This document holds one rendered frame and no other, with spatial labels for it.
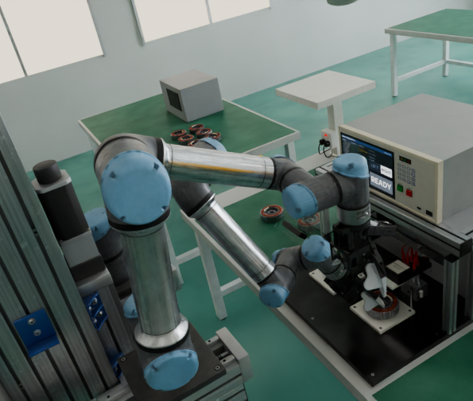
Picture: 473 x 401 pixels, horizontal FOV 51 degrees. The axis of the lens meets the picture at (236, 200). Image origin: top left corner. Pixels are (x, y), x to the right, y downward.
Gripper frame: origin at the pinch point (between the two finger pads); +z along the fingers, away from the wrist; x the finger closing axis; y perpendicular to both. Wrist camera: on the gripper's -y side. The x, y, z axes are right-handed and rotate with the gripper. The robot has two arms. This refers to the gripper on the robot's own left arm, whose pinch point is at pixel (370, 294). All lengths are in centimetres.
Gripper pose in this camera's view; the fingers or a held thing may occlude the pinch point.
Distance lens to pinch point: 168.5
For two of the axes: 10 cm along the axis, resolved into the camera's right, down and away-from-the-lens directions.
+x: 4.7, 3.6, -8.1
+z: 5.9, 5.6, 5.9
